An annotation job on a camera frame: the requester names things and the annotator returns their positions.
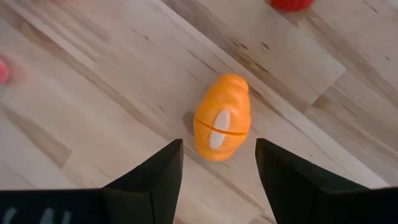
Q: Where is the large red toy tomato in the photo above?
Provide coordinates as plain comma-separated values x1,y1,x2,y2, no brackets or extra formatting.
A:
269,0,317,12

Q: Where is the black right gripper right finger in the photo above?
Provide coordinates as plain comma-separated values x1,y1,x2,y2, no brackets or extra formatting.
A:
255,138,398,224

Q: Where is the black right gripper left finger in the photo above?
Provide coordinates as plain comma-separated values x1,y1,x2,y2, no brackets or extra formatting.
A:
0,139,184,224

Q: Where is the orange toy bell pepper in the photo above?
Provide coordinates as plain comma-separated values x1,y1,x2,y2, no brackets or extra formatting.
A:
193,73,252,162

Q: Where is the pink toy peach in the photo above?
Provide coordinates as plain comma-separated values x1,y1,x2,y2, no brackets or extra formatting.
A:
0,58,10,85

